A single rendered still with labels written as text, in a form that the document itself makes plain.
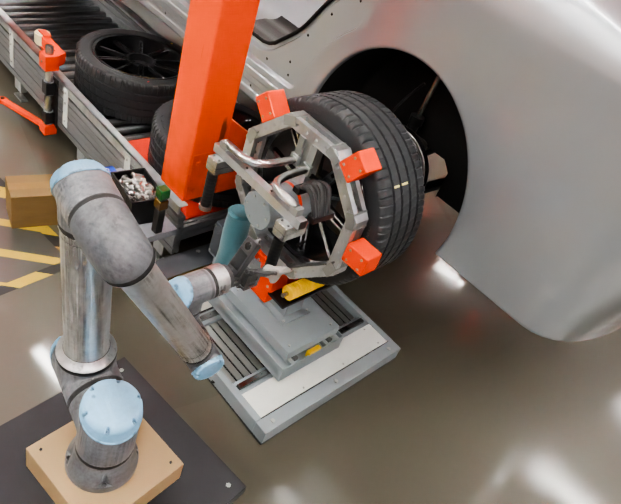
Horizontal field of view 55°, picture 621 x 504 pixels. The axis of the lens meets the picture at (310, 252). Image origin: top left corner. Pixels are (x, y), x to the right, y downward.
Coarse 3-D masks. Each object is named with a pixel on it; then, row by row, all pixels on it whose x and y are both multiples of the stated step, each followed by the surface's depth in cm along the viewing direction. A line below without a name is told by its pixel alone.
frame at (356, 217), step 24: (288, 120) 187; (312, 120) 186; (264, 144) 207; (312, 144) 183; (336, 144) 179; (336, 168) 179; (240, 192) 216; (360, 192) 181; (360, 216) 181; (264, 240) 215; (288, 264) 209; (312, 264) 205; (336, 264) 190
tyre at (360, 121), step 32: (320, 96) 192; (352, 96) 196; (352, 128) 181; (384, 128) 187; (384, 160) 181; (416, 160) 192; (384, 192) 180; (416, 192) 193; (384, 224) 184; (416, 224) 198; (384, 256) 196
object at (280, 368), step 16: (224, 304) 248; (240, 320) 247; (240, 336) 246; (256, 336) 243; (336, 336) 257; (256, 352) 241; (272, 352) 239; (304, 352) 244; (320, 352) 248; (272, 368) 236; (288, 368) 234
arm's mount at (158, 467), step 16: (64, 432) 164; (144, 432) 172; (32, 448) 158; (48, 448) 159; (64, 448) 161; (144, 448) 168; (160, 448) 170; (32, 464) 159; (48, 464) 156; (64, 464) 158; (144, 464) 165; (160, 464) 166; (176, 464) 168; (48, 480) 155; (64, 480) 155; (144, 480) 161; (160, 480) 163; (64, 496) 152; (80, 496) 153; (96, 496) 154; (112, 496) 156; (128, 496) 157; (144, 496) 160
